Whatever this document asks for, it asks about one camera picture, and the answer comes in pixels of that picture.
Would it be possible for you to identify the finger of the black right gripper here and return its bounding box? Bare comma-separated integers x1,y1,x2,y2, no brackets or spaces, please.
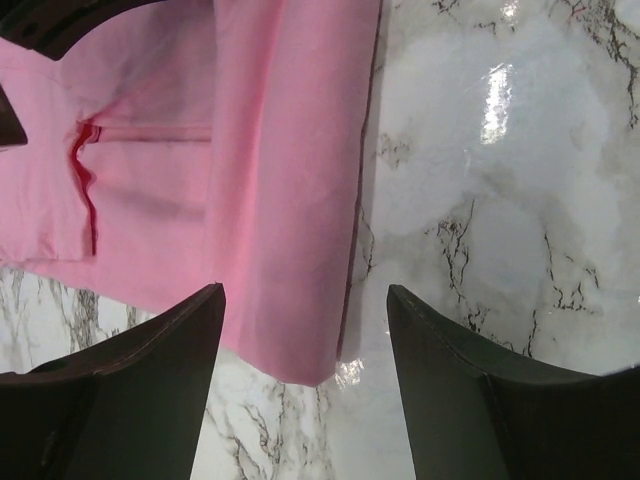
1,0,150,61
0,87,27,151

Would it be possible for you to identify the pink t shirt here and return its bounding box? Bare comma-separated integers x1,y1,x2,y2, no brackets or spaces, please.
1,1,381,386

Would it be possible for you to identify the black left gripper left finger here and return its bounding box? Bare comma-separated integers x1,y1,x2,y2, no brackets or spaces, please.
1,284,226,480

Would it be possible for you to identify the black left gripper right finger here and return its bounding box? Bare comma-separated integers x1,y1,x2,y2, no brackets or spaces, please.
387,285,639,479

